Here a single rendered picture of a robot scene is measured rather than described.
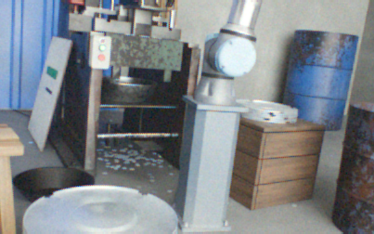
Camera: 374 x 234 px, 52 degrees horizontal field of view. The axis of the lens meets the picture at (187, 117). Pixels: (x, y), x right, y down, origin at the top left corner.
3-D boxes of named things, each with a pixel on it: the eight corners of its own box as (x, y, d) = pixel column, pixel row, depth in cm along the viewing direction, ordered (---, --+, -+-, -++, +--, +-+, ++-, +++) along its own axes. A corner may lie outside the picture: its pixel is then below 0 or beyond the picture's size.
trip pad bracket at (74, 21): (89, 59, 165) (93, 13, 161) (67, 58, 160) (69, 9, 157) (86, 58, 170) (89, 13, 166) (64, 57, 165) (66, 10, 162)
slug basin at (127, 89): (165, 105, 198) (167, 86, 196) (101, 103, 181) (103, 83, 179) (141, 94, 227) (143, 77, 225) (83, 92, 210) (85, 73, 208)
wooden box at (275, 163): (312, 199, 176) (326, 125, 169) (251, 210, 155) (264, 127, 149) (254, 170, 208) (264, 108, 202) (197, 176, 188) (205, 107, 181)
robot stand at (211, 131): (231, 230, 136) (250, 108, 128) (182, 232, 131) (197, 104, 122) (213, 208, 154) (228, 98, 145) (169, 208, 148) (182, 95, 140)
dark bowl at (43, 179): (103, 209, 141) (104, 191, 140) (15, 219, 127) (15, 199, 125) (83, 179, 167) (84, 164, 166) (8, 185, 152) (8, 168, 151)
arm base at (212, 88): (242, 106, 129) (247, 77, 127) (200, 103, 125) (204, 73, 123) (225, 98, 143) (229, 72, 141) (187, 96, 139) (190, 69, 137)
